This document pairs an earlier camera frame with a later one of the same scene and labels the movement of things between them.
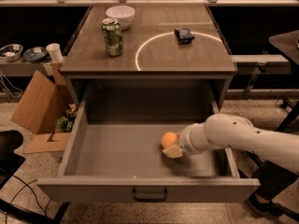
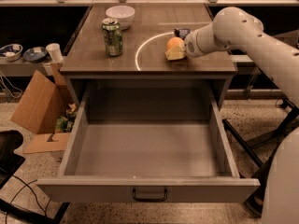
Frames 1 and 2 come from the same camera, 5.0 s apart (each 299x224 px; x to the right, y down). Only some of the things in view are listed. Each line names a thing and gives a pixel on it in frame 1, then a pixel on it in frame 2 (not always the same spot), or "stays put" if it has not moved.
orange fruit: x=168 y=139 -> x=174 y=42
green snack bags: x=64 y=122 stays put
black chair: x=10 y=140 stays put
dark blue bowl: x=35 y=54 stays put
